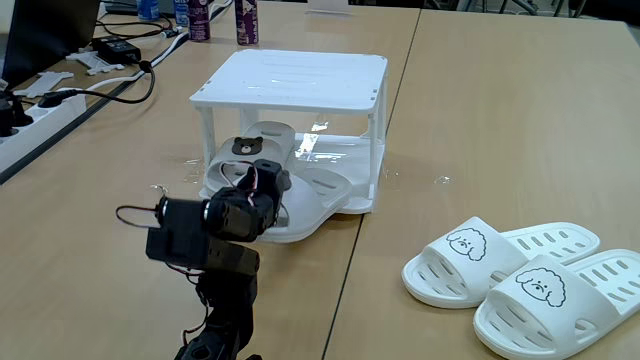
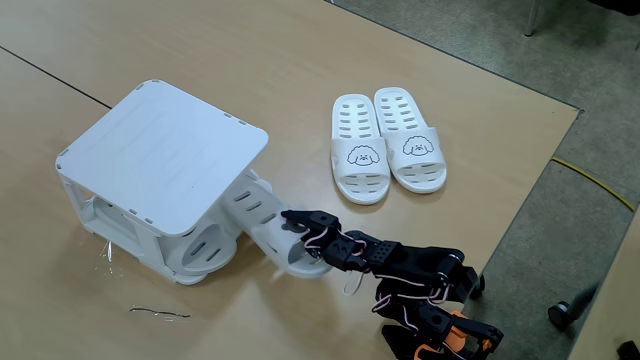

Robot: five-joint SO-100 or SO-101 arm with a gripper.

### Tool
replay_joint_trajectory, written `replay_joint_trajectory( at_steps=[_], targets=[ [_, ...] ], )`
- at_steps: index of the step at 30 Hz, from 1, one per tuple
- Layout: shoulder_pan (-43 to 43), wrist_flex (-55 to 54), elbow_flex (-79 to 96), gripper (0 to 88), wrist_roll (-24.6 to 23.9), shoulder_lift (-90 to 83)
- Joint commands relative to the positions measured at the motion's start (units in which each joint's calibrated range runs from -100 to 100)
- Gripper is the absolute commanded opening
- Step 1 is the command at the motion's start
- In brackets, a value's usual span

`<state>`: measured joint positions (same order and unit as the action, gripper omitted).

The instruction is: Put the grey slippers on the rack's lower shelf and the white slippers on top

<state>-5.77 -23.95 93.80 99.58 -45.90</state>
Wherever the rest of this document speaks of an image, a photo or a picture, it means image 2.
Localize grey bear slipper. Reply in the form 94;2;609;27
221;174;335;279
92;196;239;276

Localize white puppy slipper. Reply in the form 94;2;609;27
373;86;448;195
330;93;392;206

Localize white two-tier shoe rack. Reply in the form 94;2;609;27
54;78;274;286

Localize black table caster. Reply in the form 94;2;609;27
468;273;487;301

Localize black chair caster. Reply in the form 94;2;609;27
547;279;601;331

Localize metal chair leg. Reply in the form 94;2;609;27
523;0;547;38

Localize black floor object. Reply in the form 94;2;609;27
616;339;640;360

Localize yellow floor cable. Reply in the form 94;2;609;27
551;157;637;212

